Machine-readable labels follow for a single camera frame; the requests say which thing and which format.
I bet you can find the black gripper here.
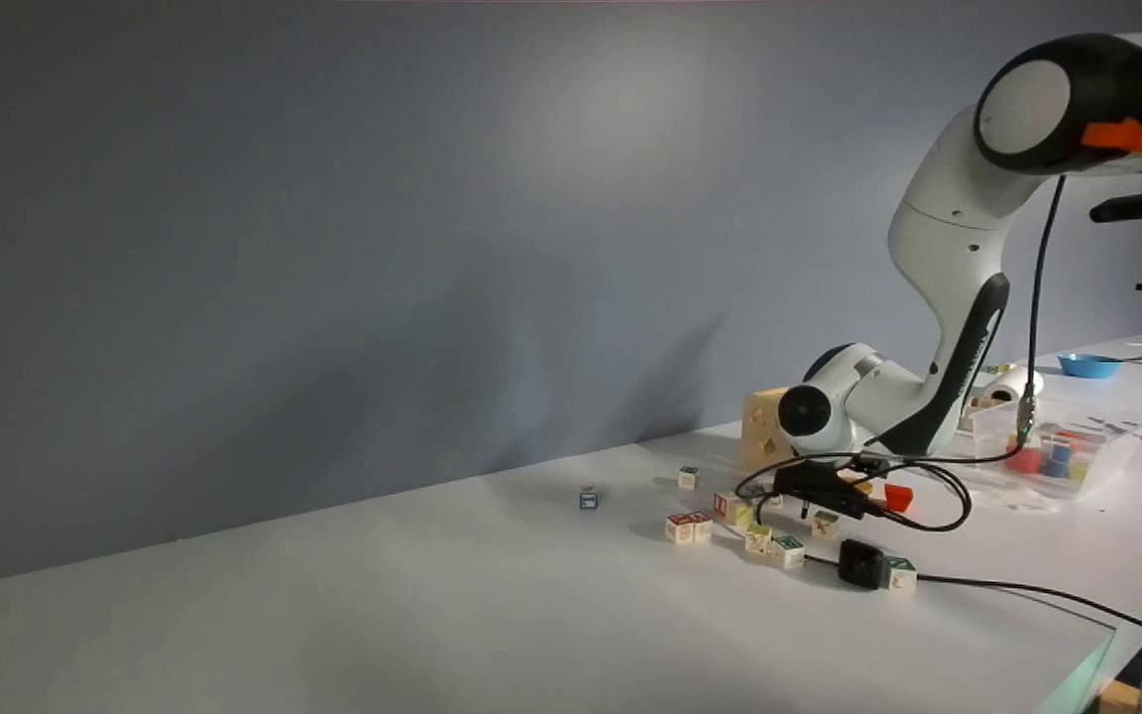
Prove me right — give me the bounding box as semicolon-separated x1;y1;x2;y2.
765;455;891;523

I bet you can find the wooden shape sorter cube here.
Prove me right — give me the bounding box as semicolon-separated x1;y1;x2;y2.
736;386;802;467

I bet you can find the small wooden piece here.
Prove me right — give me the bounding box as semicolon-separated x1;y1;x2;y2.
1098;673;1142;714

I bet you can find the clear plastic container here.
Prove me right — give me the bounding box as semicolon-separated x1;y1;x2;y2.
998;416;1137;502

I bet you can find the black block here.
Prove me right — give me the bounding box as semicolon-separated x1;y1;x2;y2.
838;535;891;595

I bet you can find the small block with red print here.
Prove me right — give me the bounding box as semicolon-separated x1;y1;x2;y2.
659;506;719;551

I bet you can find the blue bowl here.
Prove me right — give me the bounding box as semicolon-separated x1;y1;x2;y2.
1059;350;1125;386

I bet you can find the white roll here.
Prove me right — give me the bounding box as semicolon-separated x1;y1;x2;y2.
978;369;1051;408

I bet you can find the black cable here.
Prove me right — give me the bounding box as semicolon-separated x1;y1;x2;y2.
727;20;1142;654

